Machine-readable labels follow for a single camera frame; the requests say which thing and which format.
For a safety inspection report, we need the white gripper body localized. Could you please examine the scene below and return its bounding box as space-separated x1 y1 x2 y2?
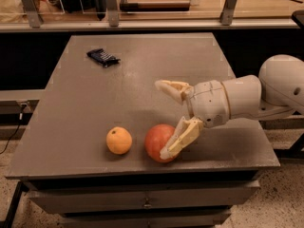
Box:
185 80 230 128

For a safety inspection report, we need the red apple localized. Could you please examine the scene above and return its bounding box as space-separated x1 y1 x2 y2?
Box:
144 124 175 162

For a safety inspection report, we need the black cable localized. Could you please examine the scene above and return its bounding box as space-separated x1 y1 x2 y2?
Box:
0 101 29 155

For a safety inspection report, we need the dark blue snack packet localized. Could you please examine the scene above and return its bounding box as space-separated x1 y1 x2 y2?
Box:
86 48 120 68

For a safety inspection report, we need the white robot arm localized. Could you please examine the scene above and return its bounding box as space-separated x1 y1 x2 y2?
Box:
155 55 304 160

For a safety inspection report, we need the grey drawer cabinet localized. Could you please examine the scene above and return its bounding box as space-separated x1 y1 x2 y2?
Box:
8 33 278 228

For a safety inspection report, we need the orange fruit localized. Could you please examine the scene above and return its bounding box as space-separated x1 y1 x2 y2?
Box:
106 126 132 155

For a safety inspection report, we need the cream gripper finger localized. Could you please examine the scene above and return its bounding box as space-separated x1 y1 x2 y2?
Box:
160 117 203 160
155 80 192 105

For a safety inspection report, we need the metal railing frame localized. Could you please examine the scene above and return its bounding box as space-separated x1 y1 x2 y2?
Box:
0 0 304 32

